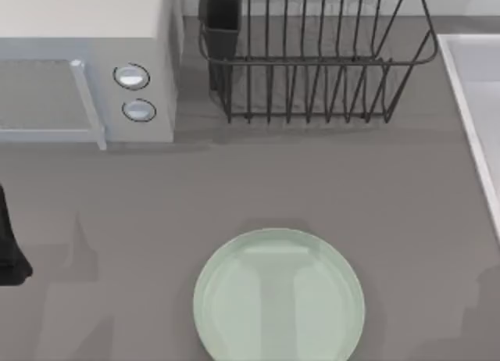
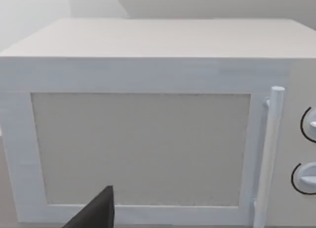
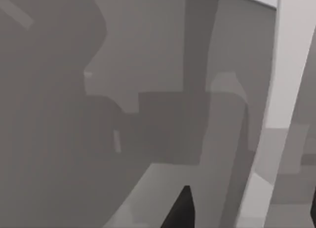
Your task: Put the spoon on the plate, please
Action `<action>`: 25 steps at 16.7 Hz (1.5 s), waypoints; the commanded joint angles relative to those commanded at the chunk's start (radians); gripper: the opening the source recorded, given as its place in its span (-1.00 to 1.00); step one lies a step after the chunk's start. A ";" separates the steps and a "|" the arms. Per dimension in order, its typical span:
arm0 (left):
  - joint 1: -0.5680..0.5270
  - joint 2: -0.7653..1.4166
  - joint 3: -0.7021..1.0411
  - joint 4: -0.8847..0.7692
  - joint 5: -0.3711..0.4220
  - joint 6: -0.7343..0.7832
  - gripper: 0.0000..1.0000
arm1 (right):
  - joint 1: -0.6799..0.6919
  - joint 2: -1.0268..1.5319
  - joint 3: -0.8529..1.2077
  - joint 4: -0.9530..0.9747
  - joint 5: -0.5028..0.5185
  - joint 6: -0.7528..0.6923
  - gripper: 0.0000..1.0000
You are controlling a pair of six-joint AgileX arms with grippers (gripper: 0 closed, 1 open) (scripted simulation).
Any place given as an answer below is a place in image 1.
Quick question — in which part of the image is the pale green plate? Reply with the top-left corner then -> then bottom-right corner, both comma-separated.
192,227 -> 366,361

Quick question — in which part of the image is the small microwave knob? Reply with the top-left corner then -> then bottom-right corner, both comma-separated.
121,98 -> 158,123

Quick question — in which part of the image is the large microwave knob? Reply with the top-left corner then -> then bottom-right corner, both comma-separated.
112,62 -> 152,91

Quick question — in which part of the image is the dark grey cutlery holder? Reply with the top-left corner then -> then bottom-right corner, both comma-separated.
198,0 -> 244,91

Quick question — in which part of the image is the pale microwave oven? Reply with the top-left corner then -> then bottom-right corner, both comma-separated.
0,0 -> 184,151

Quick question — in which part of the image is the microwave glass door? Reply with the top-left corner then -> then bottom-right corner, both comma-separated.
0,59 -> 108,151

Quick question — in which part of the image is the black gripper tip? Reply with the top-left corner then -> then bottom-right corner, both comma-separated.
0,184 -> 34,287

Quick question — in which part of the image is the dark wire dish rack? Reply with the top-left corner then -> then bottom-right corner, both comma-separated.
197,0 -> 438,125

